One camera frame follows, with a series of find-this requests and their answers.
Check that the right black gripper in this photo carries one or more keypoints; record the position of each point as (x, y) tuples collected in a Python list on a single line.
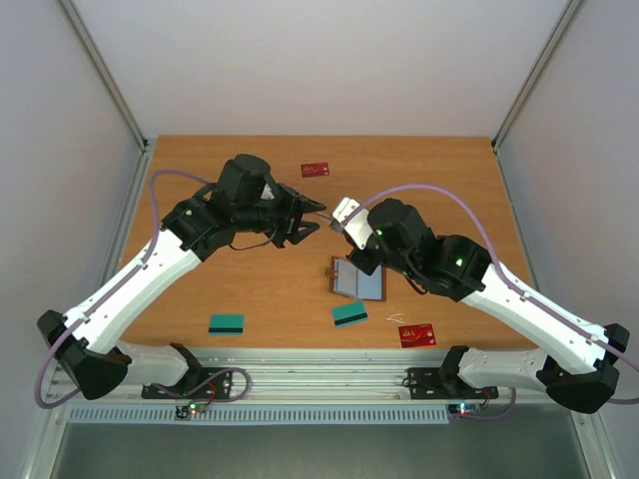
[(363, 257)]

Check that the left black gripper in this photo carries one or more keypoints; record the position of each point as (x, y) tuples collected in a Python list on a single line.
[(297, 205)]

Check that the brown leather card holder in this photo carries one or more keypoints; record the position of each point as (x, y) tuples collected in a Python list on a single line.
[(347, 280)]

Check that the teal card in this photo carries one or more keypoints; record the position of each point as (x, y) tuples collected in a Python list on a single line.
[(226, 324), (348, 314)]

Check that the white card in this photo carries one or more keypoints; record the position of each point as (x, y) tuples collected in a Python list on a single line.
[(329, 219)]

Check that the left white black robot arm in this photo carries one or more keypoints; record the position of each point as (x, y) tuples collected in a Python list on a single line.
[(86, 339)]

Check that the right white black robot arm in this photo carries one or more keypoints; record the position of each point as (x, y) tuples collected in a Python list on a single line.
[(573, 361)]

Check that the red card far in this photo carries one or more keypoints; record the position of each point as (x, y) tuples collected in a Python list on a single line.
[(315, 170)]

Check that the red VIP card near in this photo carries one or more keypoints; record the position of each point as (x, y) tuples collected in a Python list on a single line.
[(416, 335)]

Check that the right small circuit board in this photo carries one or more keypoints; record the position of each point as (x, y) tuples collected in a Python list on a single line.
[(464, 409)]

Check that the small circuit board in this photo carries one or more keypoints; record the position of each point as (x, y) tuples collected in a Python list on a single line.
[(192, 409), (464, 409)]

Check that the left small circuit board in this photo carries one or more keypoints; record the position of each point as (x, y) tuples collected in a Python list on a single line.
[(192, 409)]

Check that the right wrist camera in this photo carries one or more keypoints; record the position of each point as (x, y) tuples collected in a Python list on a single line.
[(350, 219)]

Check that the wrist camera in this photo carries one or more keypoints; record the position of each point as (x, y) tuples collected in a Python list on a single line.
[(270, 192), (350, 219)]

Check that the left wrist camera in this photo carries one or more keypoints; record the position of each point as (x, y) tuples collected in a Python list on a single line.
[(270, 192)]

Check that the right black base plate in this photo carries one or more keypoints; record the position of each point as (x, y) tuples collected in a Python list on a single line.
[(427, 383)]

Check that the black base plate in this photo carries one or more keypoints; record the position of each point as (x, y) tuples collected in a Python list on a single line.
[(427, 383), (212, 382)]

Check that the grey slotted cable duct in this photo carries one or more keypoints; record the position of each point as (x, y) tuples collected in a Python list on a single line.
[(257, 415)]

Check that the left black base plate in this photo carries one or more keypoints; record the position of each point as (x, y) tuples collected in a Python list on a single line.
[(212, 382)]

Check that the left aluminium corner post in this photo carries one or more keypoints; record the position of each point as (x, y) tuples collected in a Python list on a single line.
[(85, 38)]

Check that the aluminium corner post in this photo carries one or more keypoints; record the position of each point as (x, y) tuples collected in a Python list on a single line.
[(558, 33), (85, 38)]

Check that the right aluminium corner post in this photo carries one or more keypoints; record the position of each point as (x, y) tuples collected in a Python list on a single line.
[(558, 33)]

